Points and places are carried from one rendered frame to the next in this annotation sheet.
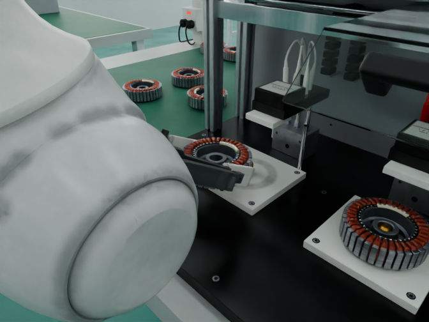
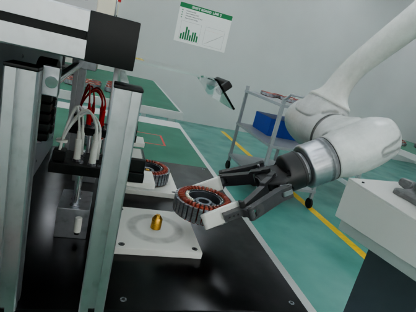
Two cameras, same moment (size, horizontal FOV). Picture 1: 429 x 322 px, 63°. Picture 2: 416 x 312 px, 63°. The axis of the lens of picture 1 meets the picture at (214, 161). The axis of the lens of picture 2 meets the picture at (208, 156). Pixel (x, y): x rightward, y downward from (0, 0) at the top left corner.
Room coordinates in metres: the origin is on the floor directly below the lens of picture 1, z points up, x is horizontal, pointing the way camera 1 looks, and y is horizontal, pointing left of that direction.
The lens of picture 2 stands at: (1.02, 0.25, 1.10)
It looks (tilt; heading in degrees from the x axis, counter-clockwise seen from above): 15 degrees down; 206
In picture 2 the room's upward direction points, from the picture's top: 14 degrees clockwise
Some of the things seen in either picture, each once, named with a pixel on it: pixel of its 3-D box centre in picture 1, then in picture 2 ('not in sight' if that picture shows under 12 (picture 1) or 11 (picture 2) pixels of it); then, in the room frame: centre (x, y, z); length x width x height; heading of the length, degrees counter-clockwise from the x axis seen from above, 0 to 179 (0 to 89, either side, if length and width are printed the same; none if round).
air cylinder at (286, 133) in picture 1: (294, 138); (74, 212); (0.63, -0.16, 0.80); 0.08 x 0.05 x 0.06; 45
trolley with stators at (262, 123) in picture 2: not in sight; (278, 141); (-2.30, -0.67, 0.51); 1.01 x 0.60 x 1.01; 45
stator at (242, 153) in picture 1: (216, 161); (202, 204); (0.47, 0.00, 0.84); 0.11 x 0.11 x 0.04
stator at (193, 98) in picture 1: (207, 97); not in sight; (0.93, 0.02, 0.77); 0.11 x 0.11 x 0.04
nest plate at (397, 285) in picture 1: (379, 244); (145, 181); (0.36, -0.23, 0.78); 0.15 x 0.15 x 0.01; 45
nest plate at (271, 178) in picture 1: (247, 174); (155, 230); (0.53, -0.06, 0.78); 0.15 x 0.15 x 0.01; 45
